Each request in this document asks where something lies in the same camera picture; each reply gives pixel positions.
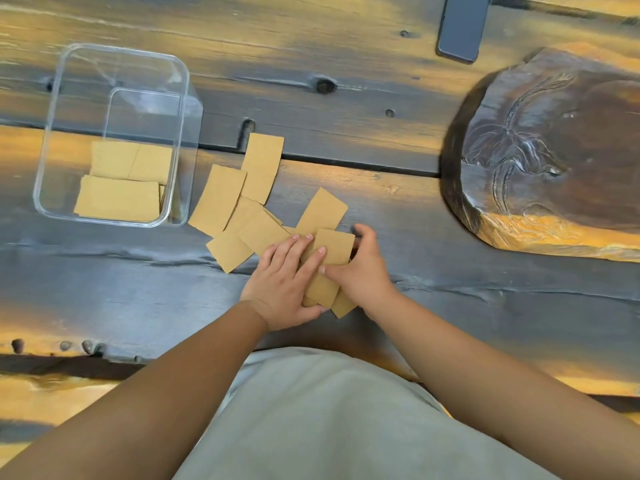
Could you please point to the person's left middle finger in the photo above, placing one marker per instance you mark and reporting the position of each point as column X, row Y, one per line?
column 299, row 252

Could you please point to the person's right thumb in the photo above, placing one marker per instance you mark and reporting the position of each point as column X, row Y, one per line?
column 336, row 274

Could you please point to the carved dark wooden tray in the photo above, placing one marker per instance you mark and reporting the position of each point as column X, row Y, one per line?
column 550, row 154

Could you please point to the person's right hand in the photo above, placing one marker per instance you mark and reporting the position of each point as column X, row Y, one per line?
column 365, row 279

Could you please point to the person's left little finger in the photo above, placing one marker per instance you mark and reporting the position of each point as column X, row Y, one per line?
column 266, row 255

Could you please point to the pile of tan cardboard cards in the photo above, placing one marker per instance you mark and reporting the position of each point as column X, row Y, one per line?
column 220, row 199

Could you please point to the person's left thumb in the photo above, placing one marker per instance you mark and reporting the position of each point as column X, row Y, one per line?
column 312, row 312

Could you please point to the dark smartphone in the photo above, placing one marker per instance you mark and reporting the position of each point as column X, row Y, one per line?
column 462, row 27

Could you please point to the tan cardboard rectangle piece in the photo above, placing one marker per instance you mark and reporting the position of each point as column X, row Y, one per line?
column 117, row 198
column 112, row 158
column 334, row 248
column 152, row 163

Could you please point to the person's left hand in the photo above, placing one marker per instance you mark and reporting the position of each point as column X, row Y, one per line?
column 275, row 289

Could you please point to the person's grey shirt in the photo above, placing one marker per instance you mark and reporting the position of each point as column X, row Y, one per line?
column 340, row 424

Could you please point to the person's right forearm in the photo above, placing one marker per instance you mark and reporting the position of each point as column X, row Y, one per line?
column 490, row 389

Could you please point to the person's left forearm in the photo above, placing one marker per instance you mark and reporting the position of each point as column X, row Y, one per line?
column 150, row 399

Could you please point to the clear plastic container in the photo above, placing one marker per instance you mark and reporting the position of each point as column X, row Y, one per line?
column 65, row 159

